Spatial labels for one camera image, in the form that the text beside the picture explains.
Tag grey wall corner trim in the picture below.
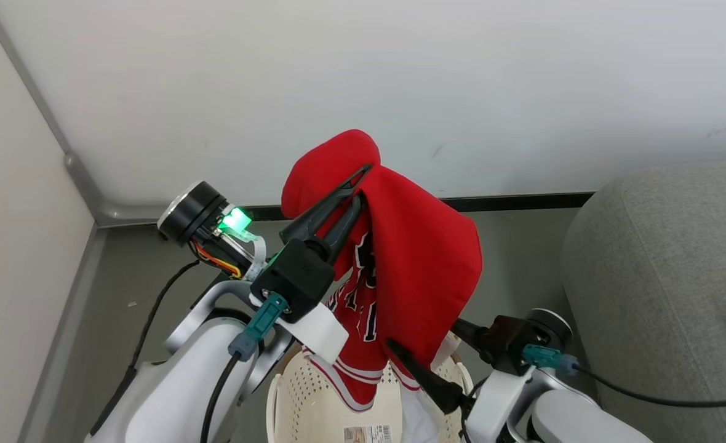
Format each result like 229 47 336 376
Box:
0 0 170 228

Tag grey fabric sofa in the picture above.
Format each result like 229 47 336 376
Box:
561 161 726 443

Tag printed paper label sticker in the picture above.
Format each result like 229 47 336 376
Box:
343 425 393 443

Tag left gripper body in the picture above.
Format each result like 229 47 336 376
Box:
157 180 349 364

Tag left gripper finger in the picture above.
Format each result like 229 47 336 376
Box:
320 194 364 262
280 164 373 245

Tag left camera cable teal plug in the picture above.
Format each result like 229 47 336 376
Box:
200 292 290 443

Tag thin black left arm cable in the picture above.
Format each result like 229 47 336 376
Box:
89 260 201 437

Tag red basketball jersey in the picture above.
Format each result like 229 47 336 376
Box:
280 129 484 413

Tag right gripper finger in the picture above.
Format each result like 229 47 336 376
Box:
452 317 493 351
386 338 462 414

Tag white perforated laundry basket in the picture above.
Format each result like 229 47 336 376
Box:
266 348 474 443

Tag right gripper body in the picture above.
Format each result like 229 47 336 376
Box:
465 308 573 443

